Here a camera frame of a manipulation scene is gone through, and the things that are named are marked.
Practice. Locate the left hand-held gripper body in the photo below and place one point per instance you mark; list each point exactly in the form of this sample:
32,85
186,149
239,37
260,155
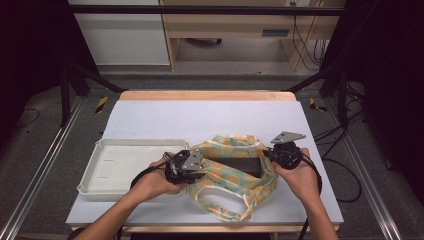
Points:
191,161

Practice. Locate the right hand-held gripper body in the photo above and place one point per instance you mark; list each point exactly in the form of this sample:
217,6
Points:
286,155

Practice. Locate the black rectangular box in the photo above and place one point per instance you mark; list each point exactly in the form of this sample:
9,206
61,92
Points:
233,165

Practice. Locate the orange print fabric bag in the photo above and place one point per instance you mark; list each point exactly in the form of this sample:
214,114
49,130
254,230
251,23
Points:
230,186

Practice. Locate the white plastic tray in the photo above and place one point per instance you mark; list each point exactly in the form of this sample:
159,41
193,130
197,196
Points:
126,163

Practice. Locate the person's right hand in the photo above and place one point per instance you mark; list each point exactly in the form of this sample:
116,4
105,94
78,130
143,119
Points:
303,181

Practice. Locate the person's left hand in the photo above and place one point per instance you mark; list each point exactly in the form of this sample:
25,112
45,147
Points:
153,181

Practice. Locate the white table mat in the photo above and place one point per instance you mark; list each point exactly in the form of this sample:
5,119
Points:
200,116

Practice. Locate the yellow tool right floor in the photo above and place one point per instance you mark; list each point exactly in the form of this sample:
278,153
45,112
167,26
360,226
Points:
313,104

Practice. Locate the yellow tool floor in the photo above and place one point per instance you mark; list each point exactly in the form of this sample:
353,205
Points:
101,104
313,104

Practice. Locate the black metal stand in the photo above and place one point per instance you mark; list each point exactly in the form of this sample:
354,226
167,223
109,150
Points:
65,100
342,100

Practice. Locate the yellow tool left floor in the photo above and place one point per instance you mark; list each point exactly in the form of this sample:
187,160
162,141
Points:
101,104

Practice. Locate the light wooden desk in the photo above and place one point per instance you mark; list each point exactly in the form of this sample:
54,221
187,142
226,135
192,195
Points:
233,23

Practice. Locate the white cabinet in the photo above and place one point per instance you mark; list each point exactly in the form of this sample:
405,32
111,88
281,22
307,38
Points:
123,40

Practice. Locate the aluminium floor rail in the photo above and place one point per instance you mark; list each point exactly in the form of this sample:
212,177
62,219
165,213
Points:
43,166
366,173

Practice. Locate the black horizontal frame bar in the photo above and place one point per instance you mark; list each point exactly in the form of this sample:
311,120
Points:
200,10

